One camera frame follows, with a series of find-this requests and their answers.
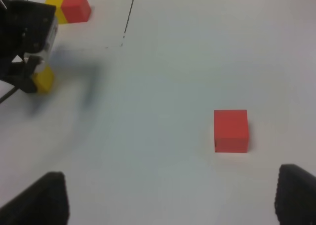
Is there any red template block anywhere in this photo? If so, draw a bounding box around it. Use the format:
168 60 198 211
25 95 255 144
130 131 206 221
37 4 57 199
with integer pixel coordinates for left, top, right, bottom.
61 0 91 23

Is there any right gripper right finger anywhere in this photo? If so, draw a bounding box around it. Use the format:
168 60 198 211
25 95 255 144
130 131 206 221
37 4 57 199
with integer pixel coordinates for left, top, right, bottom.
274 164 316 225

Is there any yellow template block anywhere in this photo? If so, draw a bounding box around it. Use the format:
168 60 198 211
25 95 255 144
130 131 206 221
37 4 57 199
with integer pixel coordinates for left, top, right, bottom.
45 0 68 24

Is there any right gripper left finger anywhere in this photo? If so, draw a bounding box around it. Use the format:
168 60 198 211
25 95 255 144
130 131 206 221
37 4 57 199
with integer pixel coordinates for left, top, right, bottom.
0 172 70 225

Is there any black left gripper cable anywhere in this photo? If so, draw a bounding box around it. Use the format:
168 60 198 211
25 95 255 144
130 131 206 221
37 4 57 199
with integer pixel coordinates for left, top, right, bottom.
0 85 20 104

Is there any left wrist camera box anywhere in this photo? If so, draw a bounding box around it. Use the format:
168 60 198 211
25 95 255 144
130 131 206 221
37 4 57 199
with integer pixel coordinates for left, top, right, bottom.
38 16 59 62

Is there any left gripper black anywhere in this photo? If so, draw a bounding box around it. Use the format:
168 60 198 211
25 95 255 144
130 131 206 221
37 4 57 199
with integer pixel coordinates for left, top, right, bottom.
0 0 56 93

